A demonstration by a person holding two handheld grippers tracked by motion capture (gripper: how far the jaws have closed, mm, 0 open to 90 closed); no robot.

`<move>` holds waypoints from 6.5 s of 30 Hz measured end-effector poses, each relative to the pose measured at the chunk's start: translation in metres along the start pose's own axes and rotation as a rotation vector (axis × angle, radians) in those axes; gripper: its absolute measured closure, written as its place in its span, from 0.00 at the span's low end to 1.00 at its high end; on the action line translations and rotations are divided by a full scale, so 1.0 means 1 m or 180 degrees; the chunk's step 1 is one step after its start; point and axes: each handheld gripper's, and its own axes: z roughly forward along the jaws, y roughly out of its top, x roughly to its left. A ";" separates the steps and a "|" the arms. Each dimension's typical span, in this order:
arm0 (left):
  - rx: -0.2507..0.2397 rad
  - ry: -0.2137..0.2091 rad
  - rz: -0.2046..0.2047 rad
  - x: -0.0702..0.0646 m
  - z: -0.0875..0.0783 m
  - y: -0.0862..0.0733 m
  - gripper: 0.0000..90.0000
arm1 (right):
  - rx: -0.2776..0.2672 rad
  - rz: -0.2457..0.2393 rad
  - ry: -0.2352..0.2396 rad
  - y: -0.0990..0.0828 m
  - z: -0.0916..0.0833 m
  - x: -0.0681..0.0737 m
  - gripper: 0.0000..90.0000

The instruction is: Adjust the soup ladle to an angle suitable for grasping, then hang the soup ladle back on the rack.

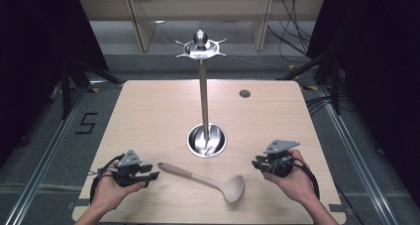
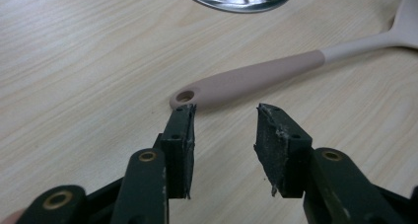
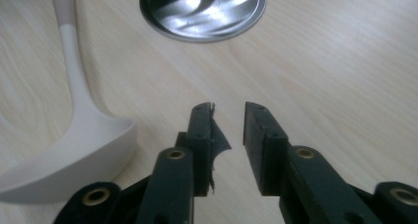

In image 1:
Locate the black floor cables bundle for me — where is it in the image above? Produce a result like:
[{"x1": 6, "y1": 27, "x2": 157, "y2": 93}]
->
[{"x1": 266, "y1": 0, "x2": 314, "y2": 55}]

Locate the beige silicone ladle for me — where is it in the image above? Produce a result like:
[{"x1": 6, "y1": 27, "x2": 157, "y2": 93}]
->
[{"x1": 157, "y1": 162, "x2": 246, "y2": 204}]

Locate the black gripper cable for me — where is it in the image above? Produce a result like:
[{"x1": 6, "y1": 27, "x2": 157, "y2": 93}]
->
[
  {"x1": 88, "y1": 154, "x2": 126, "y2": 204},
  {"x1": 290, "y1": 161, "x2": 321, "y2": 200}
]

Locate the person's right hand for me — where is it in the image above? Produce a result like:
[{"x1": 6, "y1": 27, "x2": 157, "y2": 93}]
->
[{"x1": 263, "y1": 149, "x2": 320, "y2": 208}]

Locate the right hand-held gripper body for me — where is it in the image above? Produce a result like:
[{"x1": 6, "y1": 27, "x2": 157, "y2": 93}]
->
[{"x1": 262, "y1": 139, "x2": 301, "y2": 178}]

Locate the black metal stand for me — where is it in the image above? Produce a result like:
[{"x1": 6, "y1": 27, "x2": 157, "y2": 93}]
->
[
  {"x1": 59, "y1": 56, "x2": 124, "y2": 121},
  {"x1": 276, "y1": 43, "x2": 343, "y2": 116}
]

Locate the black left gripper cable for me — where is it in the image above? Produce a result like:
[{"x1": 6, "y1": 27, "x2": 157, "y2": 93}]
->
[{"x1": 88, "y1": 154, "x2": 126, "y2": 204}]

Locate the thin white floor cable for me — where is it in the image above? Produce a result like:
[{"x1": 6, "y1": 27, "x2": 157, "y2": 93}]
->
[{"x1": 227, "y1": 55, "x2": 283, "y2": 72}]

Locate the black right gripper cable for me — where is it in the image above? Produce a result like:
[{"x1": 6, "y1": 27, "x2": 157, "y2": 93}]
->
[{"x1": 290, "y1": 161, "x2": 321, "y2": 200}]

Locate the aluminium floor rail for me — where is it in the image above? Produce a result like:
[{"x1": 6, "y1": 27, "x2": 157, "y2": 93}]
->
[
  {"x1": 316, "y1": 85, "x2": 394, "y2": 225},
  {"x1": 2, "y1": 85, "x2": 87, "y2": 225}
]

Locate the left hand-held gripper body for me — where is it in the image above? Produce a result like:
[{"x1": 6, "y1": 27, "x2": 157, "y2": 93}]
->
[{"x1": 112, "y1": 149, "x2": 147, "y2": 188}]

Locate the light wooden furniture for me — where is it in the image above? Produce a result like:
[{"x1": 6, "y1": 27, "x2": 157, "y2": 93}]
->
[{"x1": 78, "y1": 0, "x2": 326, "y2": 53}]

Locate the dark curtain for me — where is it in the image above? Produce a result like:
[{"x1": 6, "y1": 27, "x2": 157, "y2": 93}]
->
[
  {"x1": 306, "y1": 0, "x2": 420, "y2": 199},
  {"x1": 0, "y1": 0, "x2": 111, "y2": 169}
]

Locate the steel utensil rack stand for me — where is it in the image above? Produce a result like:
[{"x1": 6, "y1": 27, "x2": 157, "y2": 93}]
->
[{"x1": 174, "y1": 29, "x2": 229, "y2": 160}]

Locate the person's left hand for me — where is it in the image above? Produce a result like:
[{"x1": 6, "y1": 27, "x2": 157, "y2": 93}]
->
[{"x1": 90, "y1": 161, "x2": 147, "y2": 216}]

